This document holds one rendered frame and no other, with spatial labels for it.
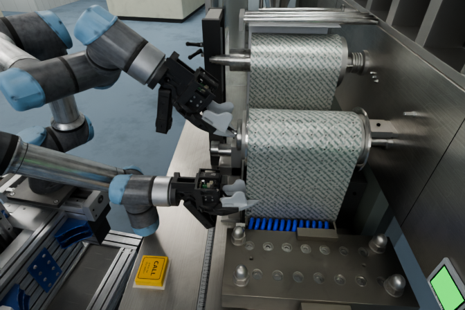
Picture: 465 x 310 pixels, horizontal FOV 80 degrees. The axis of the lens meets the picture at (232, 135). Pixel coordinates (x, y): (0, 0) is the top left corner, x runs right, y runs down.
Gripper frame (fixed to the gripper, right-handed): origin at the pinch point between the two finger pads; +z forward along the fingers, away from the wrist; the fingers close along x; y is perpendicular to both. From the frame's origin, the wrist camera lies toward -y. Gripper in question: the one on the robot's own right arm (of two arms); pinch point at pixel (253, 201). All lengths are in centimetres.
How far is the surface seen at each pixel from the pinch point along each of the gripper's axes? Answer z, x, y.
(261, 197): 2.0, -0.3, 1.7
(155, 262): -25.4, -8.5, -16.6
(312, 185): 13.4, -0.2, 6.9
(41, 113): -234, 204, -109
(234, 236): -4.2, -8.0, -3.3
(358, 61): 27.5, 28.9, 25.8
